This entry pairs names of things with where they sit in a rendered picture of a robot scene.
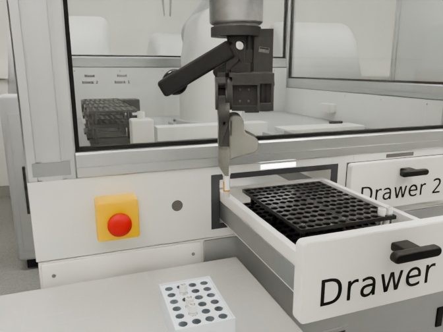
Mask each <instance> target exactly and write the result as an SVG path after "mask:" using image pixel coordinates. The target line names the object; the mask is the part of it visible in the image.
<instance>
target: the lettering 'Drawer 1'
mask: <svg viewBox="0 0 443 332"><path fill-rule="evenodd" d="M432 266H436V263H432V264H431V265H430V266H429V265H427V267H426V273H425V283H427V279H428V271H429V269H430V268H431V267H432ZM413 270H417V271H418V274H416V275H411V276H409V275H410V273H411V272H412V271H413ZM402 273H403V270H401V271H400V273H399V277H398V280H397V283H396V280H395V275H394V272H391V273H390V277H389V279H388V283H387V285H386V282H385V276H384V274H381V276H382V285H383V290H384V292H387V291H388V287H389V285H390V281H391V279H392V280H393V286H394V290H397V289H398V286H399V282H400V279H401V276H402ZM419 276H421V270H420V268H419V267H413V268H411V269H410V270H409V271H408V273H407V276H406V283H407V285H408V286H410V287H413V286H415V285H418V284H419V281H418V282H416V283H413V284H411V283H410V282H409V279H410V278H414V277H419ZM368 279H371V280H372V283H371V284H367V285H365V286H363V287H362V289H361V296H362V297H367V296H369V295H370V294H371V293H372V295H374V293H375V285H376V280H375V278H374V277H366V278H364V279H363V282H364V281H366V280H368ZM332 281H333V282H336V283H337V284H338V294H337V296H336V297H335V298H334V299H333V300H332V301H329V302H324V293H325V283H327V282H332ZM356 282H359V279H356V280H354V281H353V282H351V281H348V287H347V301H348V300H350V294H351V286H352V284H353V283H356ZM370 286H372V290H371V291H370V292H369V293H368V294H364V292H363V291H364V289H365V288H367V287H370ZM341 291H342V285H341V281H340V280H339V279H325V280H322V287H321V298H320V307H321V306H327V305H330V304H333V303H335V302H336V301H337V300H338V299H339V298H340V296H341Z"/></svg>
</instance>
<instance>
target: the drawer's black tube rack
mask: <svg viewBox="0 0 443 332"><path fill-rule="evenodd" d="M242 192H243V193H244V194H246V195H247V196H248V197H249V198H251V202H248V203H242V204H244V205H245V206H246V207H248V208H249V209H250V210H251V211H253V212H254V213H255V214H257V215H258V216H259V217H260V218H262V219H263V220H265V222H267V223H268V224H269V225H271V226H272V227H273V228H275V229H276V230H277V231H279V232H280V233H281V234H282V235H283V236H285V237H286V238H288V239H289V240H290V241H291V242H292V243H294V244H295V245H296V243H297V241H298V240H299V239H300V238H304V237H308V236H316V235H324V234H329V233H336V232H342V231H349V230H354V229H362V228H367V227H374V226H376V225H377V223H367V224H362V225H354V226H349V227H341V228H337V229H328V230H323V231H315V232H311V233H303V234H301V233H299V232H298V231H296V230H295V225H305V224H308V223H316V222H321V221H330V220H335V219H345V218H348V217H357V216H362V215H371V214H375V213H378V207H376V206H374V205H372V204H370V203H367V202H365V201H363V200H360V199H358V198H356V197H354V196H352V195H350V194H347V193H345V192H342V191H341V190H338V189H336V188H334V187H332V186H329V185H327V184H325V183H323V182H320V181H314V182H302V183H296V184H284V185H277V186H265V187H259V188H247V189H242ZM345 220H346V219H345ZM347 221H348V220H347Z"/></svg>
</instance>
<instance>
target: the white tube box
mask: <svg viewBox="0 0 443 332"><path fill-rule="evenodd" d="M181 283H186V284H187V289H188V290H187V294H186V295H180V292H179V285H180V284H181ZM186 296H193V297H194V302H195V303H197V315H196V316H190V315H189V309H187V308H186V305H185V297H186ZM159 297H160V308H161V311H162V314H163V318H164V320H165V324H166V326H167V330H168V332H235V316H234V315H233V313H232V312H231V310H230V309H229V307H228V305H227V304H226V302H225V300H224V299H223V297H222V296H221V294H220V292H219V291H218V289H217V288H216V286H215V284H214V283H213V281H212V280H211V278H210V276H206V277H199V278H194V279H186V280H182V281H174V282H170V283H162V284H159Z"/></svg>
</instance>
